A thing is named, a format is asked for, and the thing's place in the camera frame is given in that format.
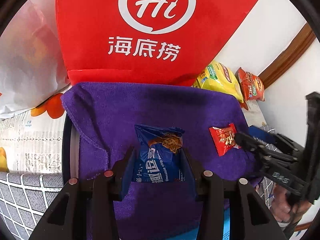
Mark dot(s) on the orange-red snack packet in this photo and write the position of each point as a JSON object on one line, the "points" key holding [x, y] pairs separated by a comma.
{"points": [[252, 86]]}

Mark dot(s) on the person's right hand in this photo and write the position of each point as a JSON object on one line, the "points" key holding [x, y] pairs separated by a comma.
{"points": [[283, 206]]}

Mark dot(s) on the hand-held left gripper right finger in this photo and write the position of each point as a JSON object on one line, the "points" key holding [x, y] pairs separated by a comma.
{"points": [[193, 183]]}

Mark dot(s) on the small red snack packet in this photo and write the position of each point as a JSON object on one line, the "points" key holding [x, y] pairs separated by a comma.
{"points": [[223, 138]]}

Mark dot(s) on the yellow chips packet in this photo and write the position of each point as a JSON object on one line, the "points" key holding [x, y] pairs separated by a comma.
{"points": [[220, 78]]}

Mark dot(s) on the brown wooden trim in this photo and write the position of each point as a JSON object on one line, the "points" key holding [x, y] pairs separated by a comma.
{"points": [[290, 57]]}

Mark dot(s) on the blue cookie packet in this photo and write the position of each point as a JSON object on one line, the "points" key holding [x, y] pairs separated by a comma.
{"points": [[160, 160]]}

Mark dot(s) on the red paper bag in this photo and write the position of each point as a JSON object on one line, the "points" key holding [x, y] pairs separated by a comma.
{"points": [[160, 30]]}

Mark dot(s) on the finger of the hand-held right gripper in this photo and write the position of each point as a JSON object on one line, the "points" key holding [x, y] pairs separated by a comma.
{"points": [[262, 133], [246, 141]]}

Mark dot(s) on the purple cloth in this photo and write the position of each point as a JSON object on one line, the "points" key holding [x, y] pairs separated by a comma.
{"points": [[160, 105]]}

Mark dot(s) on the white paper bag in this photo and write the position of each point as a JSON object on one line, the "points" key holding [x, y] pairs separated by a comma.
{"points": [[27, 67]]}

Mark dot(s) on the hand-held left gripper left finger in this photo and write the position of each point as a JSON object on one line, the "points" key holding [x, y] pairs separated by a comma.
{"points": [[127, 171]]}

